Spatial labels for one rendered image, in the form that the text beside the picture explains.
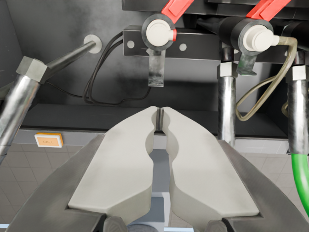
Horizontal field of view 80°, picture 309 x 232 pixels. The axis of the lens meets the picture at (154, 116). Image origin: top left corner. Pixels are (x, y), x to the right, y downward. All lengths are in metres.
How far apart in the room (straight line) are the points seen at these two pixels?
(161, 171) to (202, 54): 0.63
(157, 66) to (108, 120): 0.30
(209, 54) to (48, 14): 0.35
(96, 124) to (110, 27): 0.21
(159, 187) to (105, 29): 0.60
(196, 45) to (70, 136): 0.31
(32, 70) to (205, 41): 0.23
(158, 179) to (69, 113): 0.48
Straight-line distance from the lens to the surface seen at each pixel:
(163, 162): 0.89
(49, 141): 0.46
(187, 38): 0.30
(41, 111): 0.54
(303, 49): 0.26
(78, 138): 0.44
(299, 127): 0.25
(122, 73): 0.47
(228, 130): 0.21
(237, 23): 0.20
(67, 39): 0.49
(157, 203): 0.79
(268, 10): 0.21
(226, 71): 0.22
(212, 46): 0.31
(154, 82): 0.17
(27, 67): 0.19
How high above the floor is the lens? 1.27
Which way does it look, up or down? 60 degrees down
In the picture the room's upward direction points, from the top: 179 degrees counter-clockwise
